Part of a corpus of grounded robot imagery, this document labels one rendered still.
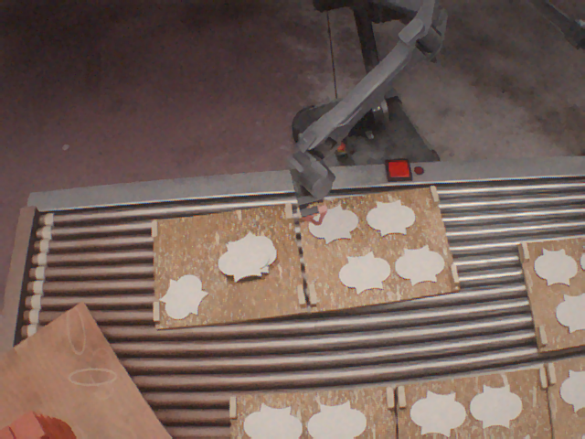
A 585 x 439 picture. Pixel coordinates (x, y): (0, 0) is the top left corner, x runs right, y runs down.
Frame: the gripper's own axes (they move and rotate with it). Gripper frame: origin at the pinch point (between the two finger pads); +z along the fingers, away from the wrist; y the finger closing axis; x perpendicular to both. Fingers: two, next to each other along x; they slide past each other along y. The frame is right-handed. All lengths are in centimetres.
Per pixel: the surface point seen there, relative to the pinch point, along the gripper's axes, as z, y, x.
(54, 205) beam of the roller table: -2, -31, -81
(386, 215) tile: 13.8, -1.9, 18.7
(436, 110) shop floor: 105, -129, 72
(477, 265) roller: 22.5, 18.1, 40.1
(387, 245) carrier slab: 15.3, 7.1, 16.3
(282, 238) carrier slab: 10.2, -1.7, -10.8
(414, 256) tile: 16.0, 12.8, 22.7
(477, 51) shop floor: 107, -171, 115
